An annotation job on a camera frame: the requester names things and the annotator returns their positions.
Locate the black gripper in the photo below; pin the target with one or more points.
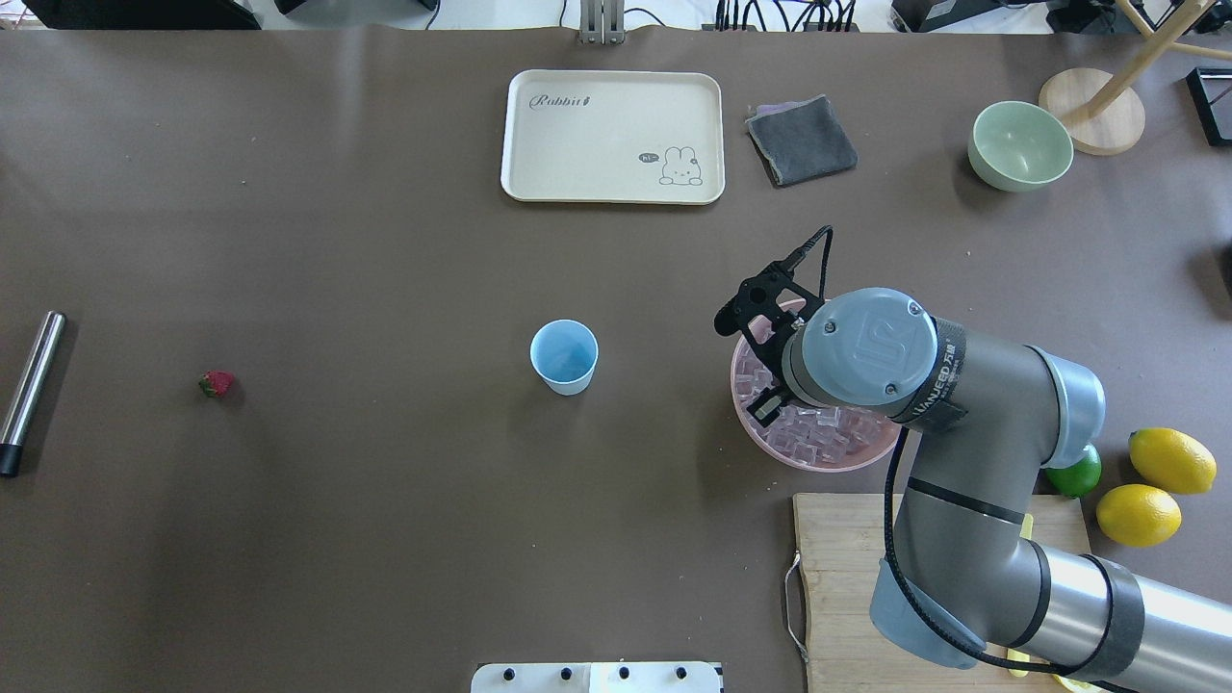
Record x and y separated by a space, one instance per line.
770 400

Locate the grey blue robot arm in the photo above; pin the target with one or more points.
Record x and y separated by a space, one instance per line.
957 575

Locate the pile of clear ice cubes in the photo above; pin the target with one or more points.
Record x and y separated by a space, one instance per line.
818 433

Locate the light blue cup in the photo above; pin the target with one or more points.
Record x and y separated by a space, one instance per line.
564 354

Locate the wooden cup stand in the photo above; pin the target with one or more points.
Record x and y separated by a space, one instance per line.
1100 112

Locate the pink bowl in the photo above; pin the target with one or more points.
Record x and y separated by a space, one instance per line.
760 438

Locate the grey folded cloth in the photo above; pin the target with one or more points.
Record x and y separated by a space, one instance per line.
801 140

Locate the cream rabbit tray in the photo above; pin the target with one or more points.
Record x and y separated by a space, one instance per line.
613 136

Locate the pale green bowl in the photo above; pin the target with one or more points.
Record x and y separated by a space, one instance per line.
1016 147

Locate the green lime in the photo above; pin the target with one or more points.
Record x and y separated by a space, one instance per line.
1079 478

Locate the whole lemon far left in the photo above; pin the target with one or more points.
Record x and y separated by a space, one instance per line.
1138 515

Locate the whole lemon near board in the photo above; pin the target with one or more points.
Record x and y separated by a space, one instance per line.
1172 460

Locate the upper lemon slice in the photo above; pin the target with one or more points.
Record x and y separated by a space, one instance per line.
1077 686

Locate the red strawberry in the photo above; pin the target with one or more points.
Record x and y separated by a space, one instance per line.
216 384

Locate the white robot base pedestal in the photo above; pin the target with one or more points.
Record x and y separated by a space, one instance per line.
688 675

